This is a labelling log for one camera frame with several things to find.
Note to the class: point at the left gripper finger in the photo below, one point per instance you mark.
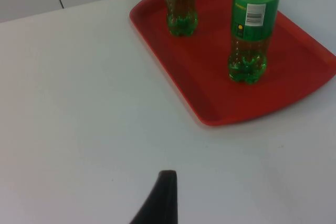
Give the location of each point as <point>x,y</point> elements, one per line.
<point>161,203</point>

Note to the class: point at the green plastic bottle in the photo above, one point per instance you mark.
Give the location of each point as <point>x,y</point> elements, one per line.
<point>181,11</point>
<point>249,30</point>

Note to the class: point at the red plastic tray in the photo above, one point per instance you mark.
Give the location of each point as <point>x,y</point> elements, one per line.
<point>204,87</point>

